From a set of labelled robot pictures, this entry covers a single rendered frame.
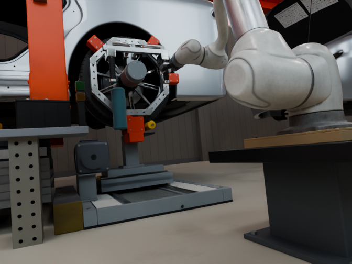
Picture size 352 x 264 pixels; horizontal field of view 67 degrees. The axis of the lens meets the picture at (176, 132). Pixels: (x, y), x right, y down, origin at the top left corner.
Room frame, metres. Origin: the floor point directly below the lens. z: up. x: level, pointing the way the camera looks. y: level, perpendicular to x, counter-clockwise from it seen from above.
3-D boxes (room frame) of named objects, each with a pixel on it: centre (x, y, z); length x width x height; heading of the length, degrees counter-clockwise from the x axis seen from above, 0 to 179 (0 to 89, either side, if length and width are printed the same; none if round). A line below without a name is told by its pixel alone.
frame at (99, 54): (1.82, 0.28, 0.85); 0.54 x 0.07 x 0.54; 114
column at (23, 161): (1.09, 0.62, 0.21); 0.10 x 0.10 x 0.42; 24
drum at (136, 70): (1.76, 0.25, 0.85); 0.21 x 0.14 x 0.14; 24
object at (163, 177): (1.98, 0.35, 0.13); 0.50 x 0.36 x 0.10; 114
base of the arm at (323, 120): (0.84, -0.46, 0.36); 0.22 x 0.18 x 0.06; 112
